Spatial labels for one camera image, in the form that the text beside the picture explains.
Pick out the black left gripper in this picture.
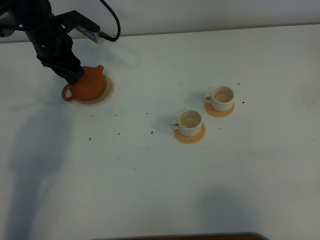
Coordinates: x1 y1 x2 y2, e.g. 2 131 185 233
24 14 85 86

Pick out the brown clay teapot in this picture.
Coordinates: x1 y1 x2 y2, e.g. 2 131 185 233
62 65 106 102

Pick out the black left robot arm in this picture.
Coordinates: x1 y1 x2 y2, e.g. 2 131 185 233
0 0 85 85

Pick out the beige round teapot coaster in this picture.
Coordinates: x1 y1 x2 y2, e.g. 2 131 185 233
75 74 115 107

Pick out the white teacup near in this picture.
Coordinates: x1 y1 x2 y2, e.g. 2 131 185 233
171 110 203 137

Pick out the white teacup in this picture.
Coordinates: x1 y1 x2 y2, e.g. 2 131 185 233
171 110 203 137
202 86 235 112

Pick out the orange coaster near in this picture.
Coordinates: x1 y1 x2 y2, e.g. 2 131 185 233
173 123 206 144

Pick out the orange coaster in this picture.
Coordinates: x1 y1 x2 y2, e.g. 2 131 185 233
204 103 235 118
173 123 206 144

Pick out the orange coaster far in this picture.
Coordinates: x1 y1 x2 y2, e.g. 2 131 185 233
204 103 235 118

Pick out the white teacup far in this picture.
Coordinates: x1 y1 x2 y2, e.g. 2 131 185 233
202 86 235 112

